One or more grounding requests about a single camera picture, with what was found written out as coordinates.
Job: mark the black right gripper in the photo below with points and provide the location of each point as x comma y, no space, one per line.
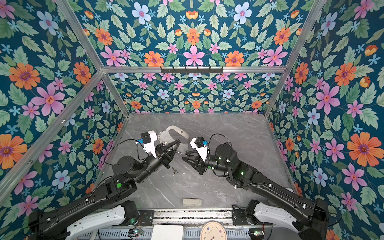
199,166

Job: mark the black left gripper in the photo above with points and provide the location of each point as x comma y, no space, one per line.
164,154

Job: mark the silver keys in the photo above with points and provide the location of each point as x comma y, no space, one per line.
173,133

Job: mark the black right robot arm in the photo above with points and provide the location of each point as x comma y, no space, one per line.
308,218

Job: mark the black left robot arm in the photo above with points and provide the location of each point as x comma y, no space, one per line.
106,205

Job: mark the small white block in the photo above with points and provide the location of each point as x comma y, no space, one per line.
191,202

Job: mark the round analog clock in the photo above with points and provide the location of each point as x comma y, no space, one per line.
213,231

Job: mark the white box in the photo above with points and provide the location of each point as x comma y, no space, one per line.
168,232

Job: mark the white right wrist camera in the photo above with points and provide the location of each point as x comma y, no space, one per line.
201,146

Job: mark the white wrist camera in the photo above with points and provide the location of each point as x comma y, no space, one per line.
148,141
201,146

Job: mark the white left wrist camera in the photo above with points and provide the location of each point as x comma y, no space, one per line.
148,141

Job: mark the aluminium front rail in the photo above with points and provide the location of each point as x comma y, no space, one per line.
193,217

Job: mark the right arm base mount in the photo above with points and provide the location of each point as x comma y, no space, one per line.
257,213

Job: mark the black hook rail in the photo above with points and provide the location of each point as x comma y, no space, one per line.
191,70

